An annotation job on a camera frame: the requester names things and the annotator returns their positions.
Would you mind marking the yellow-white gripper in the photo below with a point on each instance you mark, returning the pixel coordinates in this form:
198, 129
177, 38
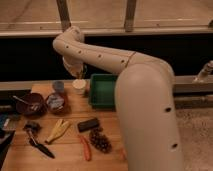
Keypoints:
79, 72

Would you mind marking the cream white cup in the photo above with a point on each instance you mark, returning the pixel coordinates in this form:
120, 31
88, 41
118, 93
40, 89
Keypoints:
79, 86

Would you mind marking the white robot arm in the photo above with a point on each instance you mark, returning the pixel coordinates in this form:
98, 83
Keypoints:
143, 99

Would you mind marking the green plastic tray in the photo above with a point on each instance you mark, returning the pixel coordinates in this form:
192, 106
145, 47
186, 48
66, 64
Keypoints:
101, 93

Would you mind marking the grey-blue cup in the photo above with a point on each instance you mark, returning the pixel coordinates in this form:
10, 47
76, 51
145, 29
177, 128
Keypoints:
58, 86

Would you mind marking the red bowl with foil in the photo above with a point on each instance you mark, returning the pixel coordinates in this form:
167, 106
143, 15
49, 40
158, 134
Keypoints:
57, 103

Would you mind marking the black rectangular block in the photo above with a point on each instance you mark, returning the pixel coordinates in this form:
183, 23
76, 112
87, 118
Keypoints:
88, 124

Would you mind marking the dark red bowl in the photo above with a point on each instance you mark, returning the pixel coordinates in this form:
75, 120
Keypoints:
32, 98

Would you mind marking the metal spoon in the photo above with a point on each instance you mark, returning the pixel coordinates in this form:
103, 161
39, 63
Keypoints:
33, 106

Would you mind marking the yellow banana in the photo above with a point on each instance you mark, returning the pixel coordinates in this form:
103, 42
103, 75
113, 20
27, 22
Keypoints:
59, 129

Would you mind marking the bunch of dark grapes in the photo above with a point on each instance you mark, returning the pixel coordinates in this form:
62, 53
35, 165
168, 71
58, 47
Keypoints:
99, 140

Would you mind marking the orange carrot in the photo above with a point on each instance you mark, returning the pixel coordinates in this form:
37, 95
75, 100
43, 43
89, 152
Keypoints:
86, 148

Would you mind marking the black-handled kitchen tool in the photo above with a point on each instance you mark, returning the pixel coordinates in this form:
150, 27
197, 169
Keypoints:
32, 128

